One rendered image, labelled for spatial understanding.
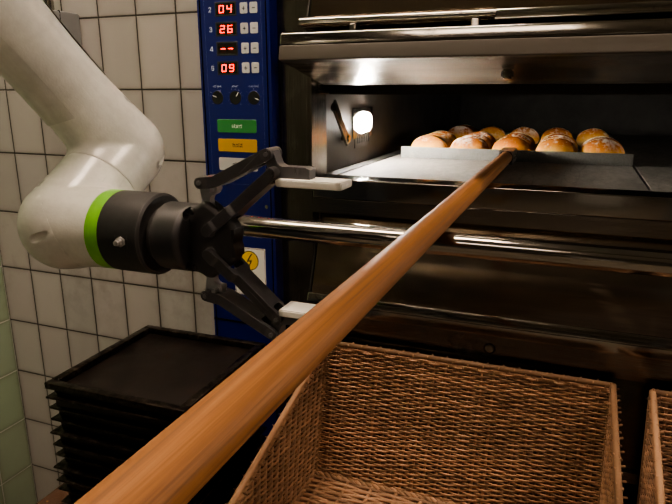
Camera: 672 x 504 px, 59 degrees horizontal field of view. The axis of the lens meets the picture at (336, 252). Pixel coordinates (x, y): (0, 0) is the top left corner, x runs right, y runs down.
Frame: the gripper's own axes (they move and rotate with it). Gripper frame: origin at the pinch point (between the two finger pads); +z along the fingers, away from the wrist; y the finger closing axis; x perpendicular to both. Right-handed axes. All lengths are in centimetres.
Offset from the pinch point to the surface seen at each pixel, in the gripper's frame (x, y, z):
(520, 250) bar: -17.8, 2.6, 16.4
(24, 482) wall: -52, 94, -117
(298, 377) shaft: 26.1, -0.1, 8.0
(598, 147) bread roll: -101, -3, 26
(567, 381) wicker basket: -52, 35, 24
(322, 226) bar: -18.2, 2.0, -9.1
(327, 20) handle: -46, -27, -20
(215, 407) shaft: 32.8, -1.5, 6.9
